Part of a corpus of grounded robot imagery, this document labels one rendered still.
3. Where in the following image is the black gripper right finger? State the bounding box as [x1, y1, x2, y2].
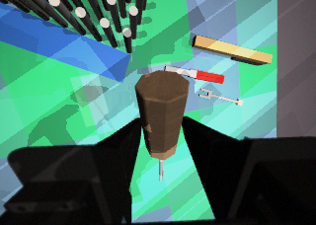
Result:
[182, 116, 316, 219]

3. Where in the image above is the blue flat strip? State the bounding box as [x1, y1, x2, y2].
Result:
[0, 2, 131, 82]

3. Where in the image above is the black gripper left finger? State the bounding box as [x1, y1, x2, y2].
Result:
[7, 117, 142, 224]

